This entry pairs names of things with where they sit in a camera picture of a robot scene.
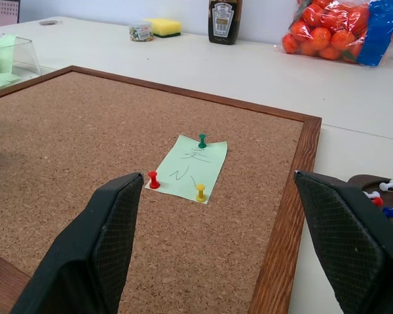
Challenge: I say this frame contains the clear plastic box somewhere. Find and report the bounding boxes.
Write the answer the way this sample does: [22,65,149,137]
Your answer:
[0,33,43,94]

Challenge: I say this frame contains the wood-framed cork board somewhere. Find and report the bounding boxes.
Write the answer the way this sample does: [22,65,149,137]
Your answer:
[0,65,323,314]

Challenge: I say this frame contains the small jar of pins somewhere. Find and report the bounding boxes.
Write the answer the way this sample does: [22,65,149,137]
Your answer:
[128,20,155,43]

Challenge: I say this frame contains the green paper sheets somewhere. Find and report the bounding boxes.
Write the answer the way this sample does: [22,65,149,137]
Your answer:
[0,35,22,90]

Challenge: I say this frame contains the bag of oranges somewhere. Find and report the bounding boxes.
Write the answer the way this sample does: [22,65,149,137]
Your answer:
[274,0,393,68]

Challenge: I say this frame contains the green paper note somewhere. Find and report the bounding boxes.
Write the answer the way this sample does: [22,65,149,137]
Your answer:
[144,134,229,205]

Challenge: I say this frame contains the dark brown tray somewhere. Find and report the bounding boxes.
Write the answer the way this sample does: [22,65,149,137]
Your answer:
[347,174,393,235]

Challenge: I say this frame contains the yellow green sponge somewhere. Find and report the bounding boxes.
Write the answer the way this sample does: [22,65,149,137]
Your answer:
[143,18,182,39]

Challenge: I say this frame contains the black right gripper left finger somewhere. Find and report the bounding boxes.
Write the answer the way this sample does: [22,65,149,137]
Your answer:
[10,172,145,314]

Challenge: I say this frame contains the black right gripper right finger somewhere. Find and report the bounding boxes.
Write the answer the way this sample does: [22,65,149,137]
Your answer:
[293,169,393,314]

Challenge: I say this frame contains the pink perforated panel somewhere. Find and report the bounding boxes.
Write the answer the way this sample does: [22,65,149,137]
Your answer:
[0,0,21,29]

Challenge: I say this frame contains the dark sauce bottle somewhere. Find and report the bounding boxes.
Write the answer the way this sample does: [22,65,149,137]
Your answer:
[208,0,244,46]

